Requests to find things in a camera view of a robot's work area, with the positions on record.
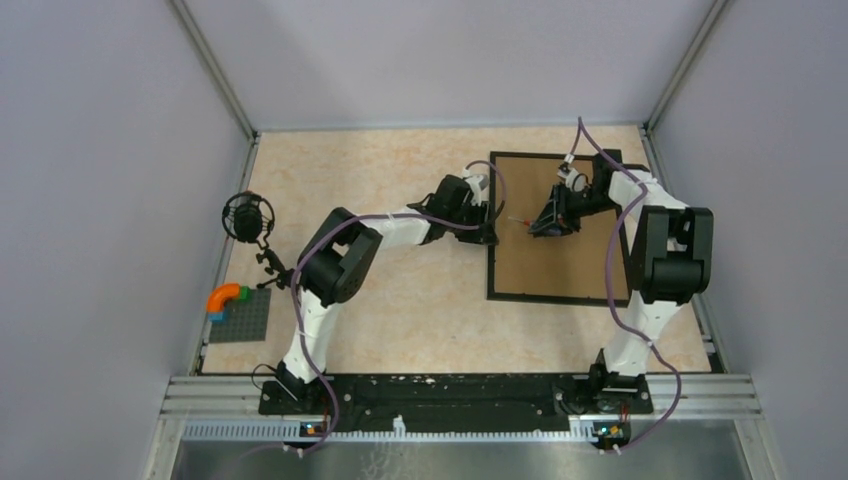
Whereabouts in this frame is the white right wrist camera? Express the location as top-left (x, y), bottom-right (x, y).
top-left (557, 154), bottom-right (588, 192)

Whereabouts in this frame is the aluminium front frame rail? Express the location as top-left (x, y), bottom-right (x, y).
top-left (160, 374), bottom-right (762, 445)

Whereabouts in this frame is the orange curved toy brick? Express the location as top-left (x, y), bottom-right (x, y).
top-left (205, 283), bottom-right (242, 315)

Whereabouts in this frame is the black microphone on stand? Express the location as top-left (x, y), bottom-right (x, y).
top-left (221, 190), bottom-right (293, 290)

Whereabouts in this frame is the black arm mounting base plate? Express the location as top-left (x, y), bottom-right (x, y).
top-left (258, 373), bottom-right (654, 433)

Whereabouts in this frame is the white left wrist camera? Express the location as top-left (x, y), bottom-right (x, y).
top-left (462, 169), bottom-right (490, 206)

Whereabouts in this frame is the blue red handled screwdriver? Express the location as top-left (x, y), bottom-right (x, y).
top-left (507, 216), bottom-right (533, 227)

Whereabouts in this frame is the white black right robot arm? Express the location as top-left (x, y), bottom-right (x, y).
top-left (528, 151), bottom-right (714, 413)

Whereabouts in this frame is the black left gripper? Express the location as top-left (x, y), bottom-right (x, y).
top-left (446, 200), bottom-right (498, 246)

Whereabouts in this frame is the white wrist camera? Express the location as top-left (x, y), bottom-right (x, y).
top-left (557, 154), bottom-right (588, 192)
top-left (462, 169), bottom-right (490, 206)

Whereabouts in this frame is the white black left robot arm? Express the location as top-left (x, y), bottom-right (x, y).
top-left (276, 171), bottom-right (497, 414)

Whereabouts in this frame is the black wooden picture frame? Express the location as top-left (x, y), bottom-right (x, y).
top-left (486, 151), bottom-right (620, 306)

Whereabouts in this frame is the grey brick baseplate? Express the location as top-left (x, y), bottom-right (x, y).
top-left (206, 285), bottom-right (271, 344)

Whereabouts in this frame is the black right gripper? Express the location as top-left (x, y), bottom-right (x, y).
top-left (528, 182), bottom-right (621, 239)

